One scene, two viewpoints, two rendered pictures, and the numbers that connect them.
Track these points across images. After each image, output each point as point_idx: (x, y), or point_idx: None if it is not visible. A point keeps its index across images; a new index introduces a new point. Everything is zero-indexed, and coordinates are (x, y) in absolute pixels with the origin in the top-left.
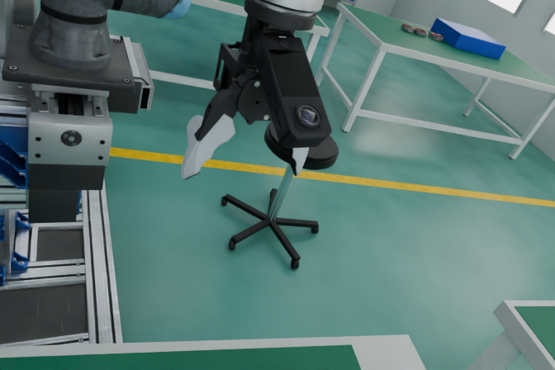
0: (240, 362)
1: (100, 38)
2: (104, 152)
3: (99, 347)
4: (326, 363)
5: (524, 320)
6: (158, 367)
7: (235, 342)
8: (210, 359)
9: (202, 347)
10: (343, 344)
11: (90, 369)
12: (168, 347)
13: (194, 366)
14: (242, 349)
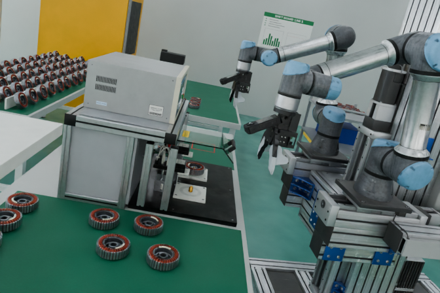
0: (239, 289)
1: (374, 184)
2: (327, 217)
3: (246, 250)
4: None
5: None
6: (237, 263)
7: (251, 291)
8: (241, 278)
9: (247, 278)
10: None
11: (236, 246)
12: (247, 268)
13: (238, 273)
14: (247, 292)
